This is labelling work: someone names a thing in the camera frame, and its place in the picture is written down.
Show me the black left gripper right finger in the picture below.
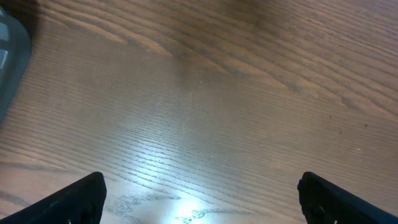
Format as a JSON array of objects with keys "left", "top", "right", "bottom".
[{"left": 297, "top": 172, "right": 397, "bottom": 224}]

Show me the grey plastic basket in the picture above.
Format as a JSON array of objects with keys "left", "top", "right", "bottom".
[{"left": 1, "top": 9, "right": 32, "bottom": 119}]

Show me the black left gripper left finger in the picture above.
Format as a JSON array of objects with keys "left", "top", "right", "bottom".
[{"left": 1, "top": 172, "right": 107, "bottom": 224}]

